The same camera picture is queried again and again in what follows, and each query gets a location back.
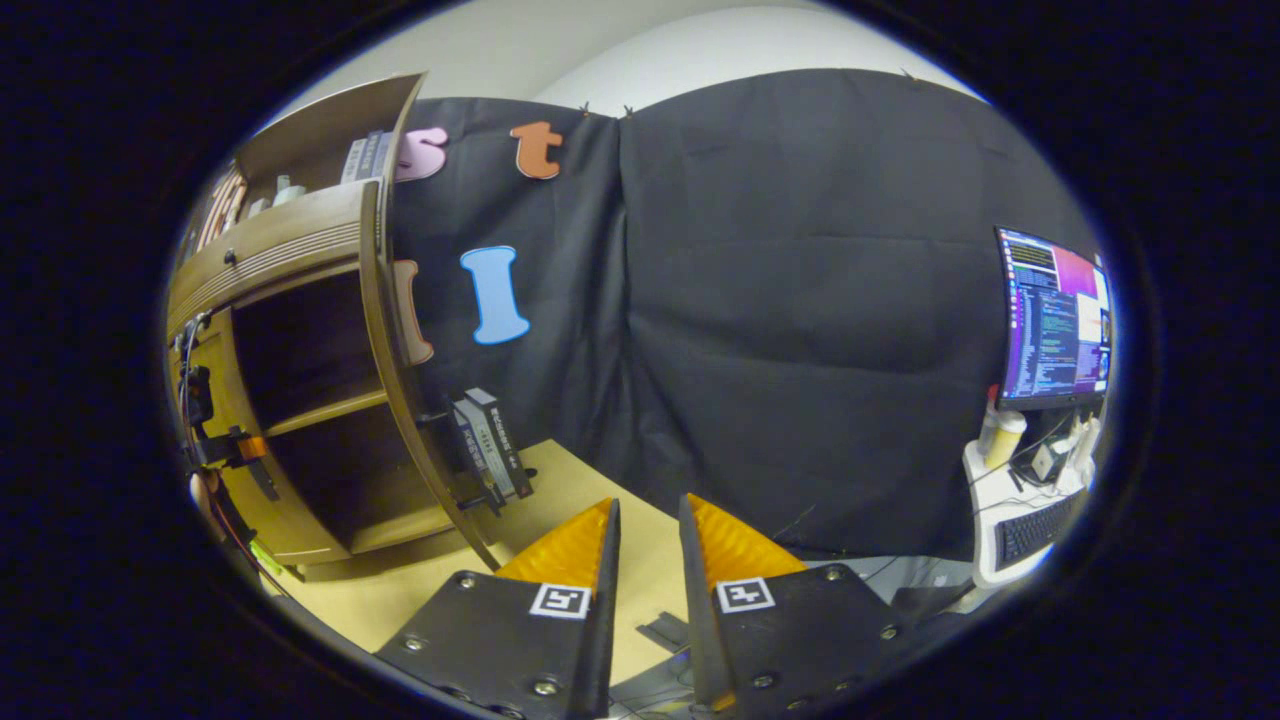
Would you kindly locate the white small desk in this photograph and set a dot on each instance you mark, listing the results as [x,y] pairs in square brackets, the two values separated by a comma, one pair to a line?
[980,480]

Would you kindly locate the wooden double-door shoe cabinet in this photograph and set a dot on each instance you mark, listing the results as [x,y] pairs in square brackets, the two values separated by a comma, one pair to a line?
[320,110]

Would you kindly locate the cream bottle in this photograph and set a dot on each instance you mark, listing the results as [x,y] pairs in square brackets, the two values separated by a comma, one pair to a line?
[1003,435]

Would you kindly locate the black keyboard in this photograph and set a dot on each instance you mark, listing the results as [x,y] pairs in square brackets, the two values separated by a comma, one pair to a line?
[1035,530]

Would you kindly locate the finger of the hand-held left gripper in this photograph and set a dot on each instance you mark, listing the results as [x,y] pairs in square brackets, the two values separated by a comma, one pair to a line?
[230,448]

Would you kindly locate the grey box with label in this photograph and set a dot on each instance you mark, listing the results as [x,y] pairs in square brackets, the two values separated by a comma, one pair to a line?
[475,450]

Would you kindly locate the computer monitor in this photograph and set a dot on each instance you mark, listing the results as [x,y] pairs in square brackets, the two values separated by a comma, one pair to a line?
[1055,320]

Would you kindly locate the wooden drawer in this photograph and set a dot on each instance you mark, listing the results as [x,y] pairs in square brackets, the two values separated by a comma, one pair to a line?
[290,235]

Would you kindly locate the black box with label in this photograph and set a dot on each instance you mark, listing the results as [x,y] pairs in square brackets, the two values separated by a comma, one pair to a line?
[505,440]

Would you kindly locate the wooden cabinet door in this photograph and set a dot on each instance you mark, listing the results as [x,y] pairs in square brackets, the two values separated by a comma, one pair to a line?
[400,400]
[290,520]

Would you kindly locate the white book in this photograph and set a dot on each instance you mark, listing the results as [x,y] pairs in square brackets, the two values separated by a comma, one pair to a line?
[350,162]

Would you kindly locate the wooden inner shelf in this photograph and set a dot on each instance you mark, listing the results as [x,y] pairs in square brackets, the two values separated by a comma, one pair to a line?
[330,410]

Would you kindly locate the white cup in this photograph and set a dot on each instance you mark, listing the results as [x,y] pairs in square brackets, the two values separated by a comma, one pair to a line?
[289,196]

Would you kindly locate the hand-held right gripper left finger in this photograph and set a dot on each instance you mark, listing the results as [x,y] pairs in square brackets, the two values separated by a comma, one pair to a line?
[607,600]

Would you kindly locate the black backdrop cloth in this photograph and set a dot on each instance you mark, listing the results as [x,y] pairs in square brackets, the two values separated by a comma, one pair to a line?
[800,300]

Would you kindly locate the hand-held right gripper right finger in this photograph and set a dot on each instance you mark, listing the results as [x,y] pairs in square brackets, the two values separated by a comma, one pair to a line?
[692,600]

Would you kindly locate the small white box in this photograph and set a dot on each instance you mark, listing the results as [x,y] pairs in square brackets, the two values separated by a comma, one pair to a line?
[258,208]

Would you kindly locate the light blue book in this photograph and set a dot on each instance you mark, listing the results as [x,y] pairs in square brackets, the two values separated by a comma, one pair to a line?
[381,154]

